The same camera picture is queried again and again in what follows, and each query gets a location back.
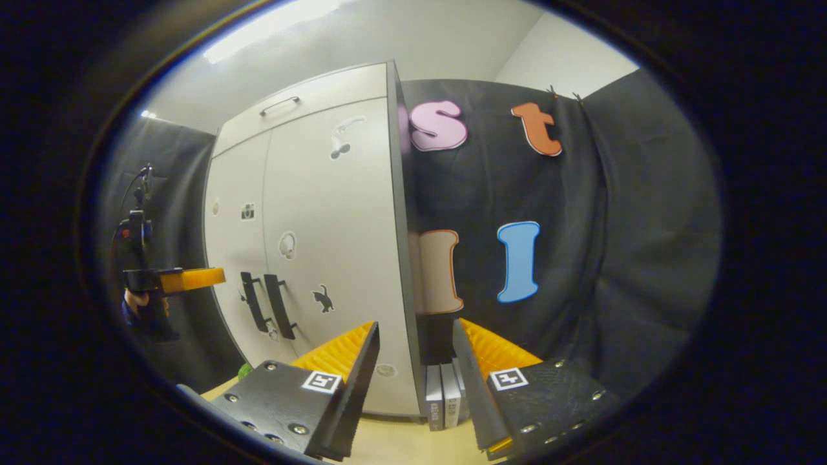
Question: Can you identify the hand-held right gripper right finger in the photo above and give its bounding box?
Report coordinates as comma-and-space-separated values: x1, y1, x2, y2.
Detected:
452, 318, 624, 460

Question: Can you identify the white cabinet drawer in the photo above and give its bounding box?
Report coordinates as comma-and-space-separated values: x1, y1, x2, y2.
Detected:
212, 63, 390, 158

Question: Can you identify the white door with camera sticker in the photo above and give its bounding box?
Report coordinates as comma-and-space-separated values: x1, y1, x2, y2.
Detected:
204, 132, 273, 369

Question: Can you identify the white shoe cabinet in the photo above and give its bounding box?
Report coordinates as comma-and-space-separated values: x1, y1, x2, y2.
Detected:
204, 61, 427, 417

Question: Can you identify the black door handle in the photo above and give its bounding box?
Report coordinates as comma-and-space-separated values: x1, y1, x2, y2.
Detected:
240, 272, 272, 333
264, 274, 298, 340

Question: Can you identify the grey book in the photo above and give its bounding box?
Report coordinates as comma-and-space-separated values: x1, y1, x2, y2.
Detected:
454, 358, 470, 420
425, 365, 445, 431
442, 364, 461, 428

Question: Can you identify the black backdrop cloth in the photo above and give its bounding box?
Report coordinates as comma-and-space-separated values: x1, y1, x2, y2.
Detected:
107, 116, 246, 391
401, 68, 721, 401

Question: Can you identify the metal drawer handle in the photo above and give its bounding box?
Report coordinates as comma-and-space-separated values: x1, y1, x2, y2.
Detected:
260, 96, 301, 117

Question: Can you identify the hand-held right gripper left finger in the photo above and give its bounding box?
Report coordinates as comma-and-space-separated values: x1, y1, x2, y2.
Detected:
210, 321, 381, 460

